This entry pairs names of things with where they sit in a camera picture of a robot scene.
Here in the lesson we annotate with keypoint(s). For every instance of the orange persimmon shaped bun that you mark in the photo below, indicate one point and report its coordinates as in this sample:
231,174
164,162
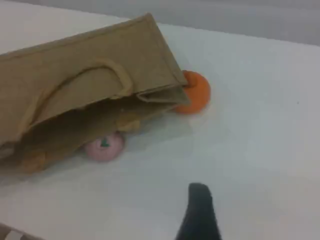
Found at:
197,95

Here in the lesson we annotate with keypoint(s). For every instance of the long striped bread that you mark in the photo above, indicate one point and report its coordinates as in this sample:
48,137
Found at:
33,161

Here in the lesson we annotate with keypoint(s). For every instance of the pink peach shaped bun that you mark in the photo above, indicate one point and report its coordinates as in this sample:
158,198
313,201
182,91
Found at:
105,152

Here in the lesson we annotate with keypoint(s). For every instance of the brown jute tote bag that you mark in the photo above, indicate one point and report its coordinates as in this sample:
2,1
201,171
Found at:
87,62

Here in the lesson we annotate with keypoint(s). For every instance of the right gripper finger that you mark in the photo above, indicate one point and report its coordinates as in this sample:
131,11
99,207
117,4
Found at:
200,217

